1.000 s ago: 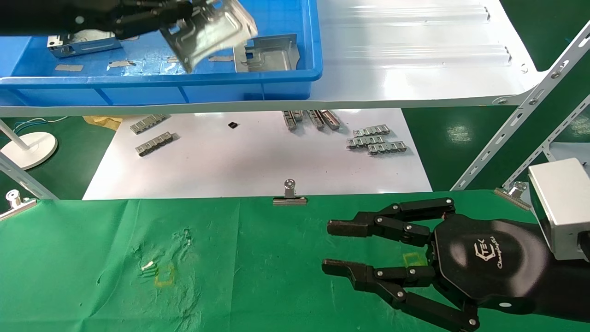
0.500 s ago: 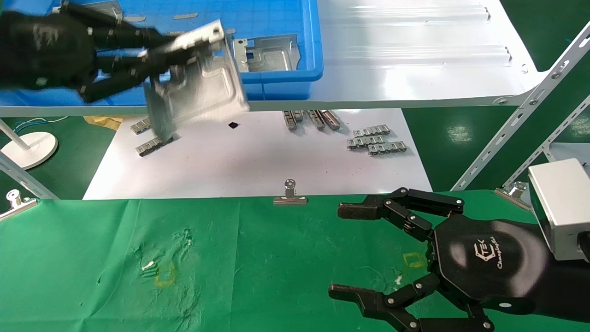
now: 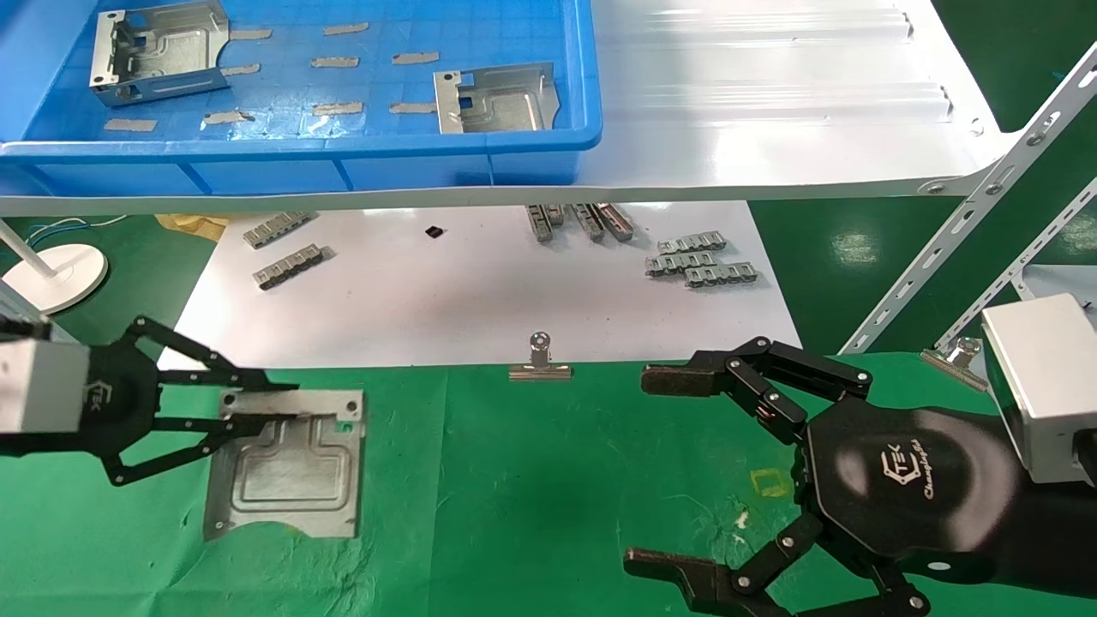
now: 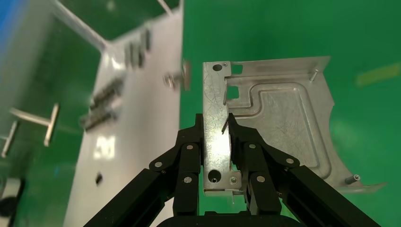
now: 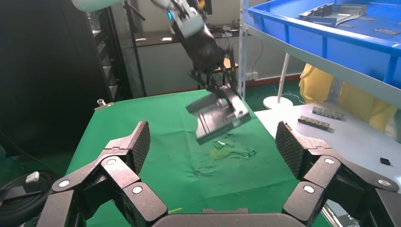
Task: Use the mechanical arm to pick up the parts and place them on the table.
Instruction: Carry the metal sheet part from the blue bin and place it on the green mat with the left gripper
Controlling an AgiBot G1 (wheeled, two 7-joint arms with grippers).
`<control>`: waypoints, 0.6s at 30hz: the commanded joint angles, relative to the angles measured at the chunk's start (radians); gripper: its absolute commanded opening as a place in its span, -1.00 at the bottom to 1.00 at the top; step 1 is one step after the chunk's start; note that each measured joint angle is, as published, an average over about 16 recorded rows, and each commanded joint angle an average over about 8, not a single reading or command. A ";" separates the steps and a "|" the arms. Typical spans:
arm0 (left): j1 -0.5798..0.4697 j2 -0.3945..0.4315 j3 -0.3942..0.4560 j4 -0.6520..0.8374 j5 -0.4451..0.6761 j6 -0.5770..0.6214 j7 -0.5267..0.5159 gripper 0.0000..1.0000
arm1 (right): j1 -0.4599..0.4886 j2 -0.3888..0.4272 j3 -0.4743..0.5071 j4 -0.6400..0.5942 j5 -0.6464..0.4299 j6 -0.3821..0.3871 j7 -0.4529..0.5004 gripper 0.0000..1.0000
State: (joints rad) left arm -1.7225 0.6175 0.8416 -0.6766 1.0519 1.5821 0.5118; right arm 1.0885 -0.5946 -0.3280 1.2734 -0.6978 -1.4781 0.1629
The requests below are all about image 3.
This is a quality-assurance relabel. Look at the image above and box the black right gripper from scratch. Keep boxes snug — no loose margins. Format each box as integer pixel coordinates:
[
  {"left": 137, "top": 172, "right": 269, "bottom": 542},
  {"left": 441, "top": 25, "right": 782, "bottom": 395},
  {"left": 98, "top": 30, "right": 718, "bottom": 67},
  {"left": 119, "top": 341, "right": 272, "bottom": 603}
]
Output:
[{"left": 624, "top": 336, "right": 1025, "bottom": 617}]

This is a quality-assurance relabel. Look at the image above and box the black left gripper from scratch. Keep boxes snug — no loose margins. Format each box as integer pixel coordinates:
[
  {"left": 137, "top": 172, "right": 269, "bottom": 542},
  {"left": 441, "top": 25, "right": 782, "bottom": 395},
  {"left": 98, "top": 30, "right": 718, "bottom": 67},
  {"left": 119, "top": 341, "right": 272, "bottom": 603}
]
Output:
[{"left": 81, "top": 315, "right": 301, "bottom": 488}]

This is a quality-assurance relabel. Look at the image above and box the sheet metal bracket part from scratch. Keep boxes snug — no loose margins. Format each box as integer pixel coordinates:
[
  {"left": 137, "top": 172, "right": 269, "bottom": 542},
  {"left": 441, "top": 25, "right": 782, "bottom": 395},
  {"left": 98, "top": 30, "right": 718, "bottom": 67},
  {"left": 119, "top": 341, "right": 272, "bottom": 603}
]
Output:
[
  {"left": 433, "top": 63, "right": 560, "bottom": 135},
  {"left": 88, "top": 2, "right": 231, "bottom": 109},
  {"left": 203, "top": 390, "right": 367, "bottom": 542}
]

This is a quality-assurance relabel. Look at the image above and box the green cloth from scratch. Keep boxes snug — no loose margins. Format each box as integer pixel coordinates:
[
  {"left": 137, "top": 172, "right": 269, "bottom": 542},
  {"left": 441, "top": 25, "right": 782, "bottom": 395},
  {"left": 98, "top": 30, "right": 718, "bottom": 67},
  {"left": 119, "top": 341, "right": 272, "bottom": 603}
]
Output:
[{"left": 0, "top": 351, "right": 1097, "bottom": 617}]

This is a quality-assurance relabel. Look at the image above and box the yellow crumpled cloth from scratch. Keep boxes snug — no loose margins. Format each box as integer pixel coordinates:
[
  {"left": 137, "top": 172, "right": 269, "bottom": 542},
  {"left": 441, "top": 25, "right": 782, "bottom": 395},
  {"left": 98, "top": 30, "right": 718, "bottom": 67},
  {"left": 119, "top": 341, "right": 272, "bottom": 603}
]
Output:
[{"left": 154, "top": 214, "right": 231, "bottom": 244}]

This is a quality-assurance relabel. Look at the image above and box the silver binder clip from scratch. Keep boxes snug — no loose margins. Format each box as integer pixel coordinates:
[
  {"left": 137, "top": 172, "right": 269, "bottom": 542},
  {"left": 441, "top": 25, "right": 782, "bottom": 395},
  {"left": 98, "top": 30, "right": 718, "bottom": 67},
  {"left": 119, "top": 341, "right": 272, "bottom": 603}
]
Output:
[
  {"left": 508, "top": 332, "right": 572, "bottom": 382},
  {"left": 920, "top": 338, "right": 988, "bottom": 392}
]

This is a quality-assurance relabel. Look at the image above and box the white round stand base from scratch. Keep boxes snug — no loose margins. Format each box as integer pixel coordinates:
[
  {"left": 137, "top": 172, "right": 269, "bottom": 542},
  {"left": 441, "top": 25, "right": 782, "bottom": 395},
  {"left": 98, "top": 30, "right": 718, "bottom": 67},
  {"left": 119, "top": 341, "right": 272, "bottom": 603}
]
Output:
[{"left": 0, "top": 219, "right": 110, "bottom": 316}]

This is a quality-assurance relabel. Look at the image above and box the white base board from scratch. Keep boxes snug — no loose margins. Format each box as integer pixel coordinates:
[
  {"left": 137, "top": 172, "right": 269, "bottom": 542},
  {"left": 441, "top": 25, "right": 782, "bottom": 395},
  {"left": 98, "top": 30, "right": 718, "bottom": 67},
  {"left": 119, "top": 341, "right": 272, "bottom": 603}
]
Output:
[{"left": 154, "top": 201, "right": 803, "bottom": 372}]

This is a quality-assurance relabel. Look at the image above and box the blue plastic tray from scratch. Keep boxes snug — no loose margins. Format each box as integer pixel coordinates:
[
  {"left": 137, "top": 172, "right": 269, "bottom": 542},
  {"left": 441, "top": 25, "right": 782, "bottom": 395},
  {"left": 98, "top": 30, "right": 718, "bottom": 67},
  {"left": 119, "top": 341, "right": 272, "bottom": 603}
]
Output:
[{"left": 0, "top": 0, "right": 602, "bottom": 200}]

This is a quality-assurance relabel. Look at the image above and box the white metal shelf board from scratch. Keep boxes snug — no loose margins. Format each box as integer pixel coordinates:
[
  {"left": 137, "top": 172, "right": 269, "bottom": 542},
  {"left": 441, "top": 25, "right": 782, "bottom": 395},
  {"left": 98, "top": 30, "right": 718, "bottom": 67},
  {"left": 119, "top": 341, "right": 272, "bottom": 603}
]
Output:
[{"left": 0, "top": 0, "right": 1022, "bottom": 219}]

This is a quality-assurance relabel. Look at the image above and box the white perforated shelf strut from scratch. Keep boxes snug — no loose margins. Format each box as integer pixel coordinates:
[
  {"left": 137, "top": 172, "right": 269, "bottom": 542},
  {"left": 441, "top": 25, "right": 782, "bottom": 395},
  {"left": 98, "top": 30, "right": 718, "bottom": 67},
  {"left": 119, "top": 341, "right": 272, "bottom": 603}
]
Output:
[
  {"left": 838, "top": 39, "right": 1097, "bottom": 356},
  {"left": 932, "top": 176, "right": 1097, "bottom": 352}
]

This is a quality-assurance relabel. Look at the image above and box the white panel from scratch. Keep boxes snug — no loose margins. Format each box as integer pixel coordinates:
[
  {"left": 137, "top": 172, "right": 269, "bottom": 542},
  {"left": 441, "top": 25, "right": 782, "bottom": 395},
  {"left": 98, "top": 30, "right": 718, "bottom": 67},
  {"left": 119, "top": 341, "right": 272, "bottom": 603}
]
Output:
[{"left": 1020, "top": 264, "right": 1097, "bottom": 311}]

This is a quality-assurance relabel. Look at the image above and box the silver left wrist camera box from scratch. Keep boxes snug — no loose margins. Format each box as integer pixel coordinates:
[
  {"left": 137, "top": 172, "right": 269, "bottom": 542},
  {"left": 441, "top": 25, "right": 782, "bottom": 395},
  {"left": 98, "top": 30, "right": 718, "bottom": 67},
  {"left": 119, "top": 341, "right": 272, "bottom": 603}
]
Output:
[{"left": 0, "top": 337, "right": 92, "bottom": 434}]

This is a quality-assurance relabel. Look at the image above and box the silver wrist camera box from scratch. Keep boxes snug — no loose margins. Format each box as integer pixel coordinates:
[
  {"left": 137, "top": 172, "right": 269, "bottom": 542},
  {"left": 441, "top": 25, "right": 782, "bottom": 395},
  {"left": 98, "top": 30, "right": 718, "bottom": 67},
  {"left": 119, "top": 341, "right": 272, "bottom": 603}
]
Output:
[
  {"left": 981, "top": 294, "right": 1097, "bottom": 487},
  {"left": 0, "top": 337, "right": 92, "bottom": 434}
]

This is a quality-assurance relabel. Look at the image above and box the grey metal frame bar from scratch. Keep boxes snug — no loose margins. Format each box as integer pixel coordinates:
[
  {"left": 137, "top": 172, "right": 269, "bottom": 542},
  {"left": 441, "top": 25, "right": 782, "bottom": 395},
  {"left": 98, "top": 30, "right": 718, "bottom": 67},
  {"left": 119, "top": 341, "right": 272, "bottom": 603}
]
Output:
[{"left": 0, "top": 281, "right": 54, "bottom": 326}]

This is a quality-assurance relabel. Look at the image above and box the blue green cable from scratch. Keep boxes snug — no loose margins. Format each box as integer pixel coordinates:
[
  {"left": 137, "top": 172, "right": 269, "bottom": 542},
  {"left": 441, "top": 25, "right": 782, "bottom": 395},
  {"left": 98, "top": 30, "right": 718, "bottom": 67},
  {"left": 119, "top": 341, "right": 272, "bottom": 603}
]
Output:
[{"left": 26, "top": 216, "right": 128, "bottom": 249}]

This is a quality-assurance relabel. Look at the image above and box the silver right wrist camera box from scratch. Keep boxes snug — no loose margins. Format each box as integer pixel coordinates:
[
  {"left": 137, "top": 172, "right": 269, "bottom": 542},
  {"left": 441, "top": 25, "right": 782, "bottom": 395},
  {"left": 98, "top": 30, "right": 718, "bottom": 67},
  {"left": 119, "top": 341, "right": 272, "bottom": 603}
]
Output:
[{"left": 981, "top": 294, "right": 1097, "bottom": 487}]

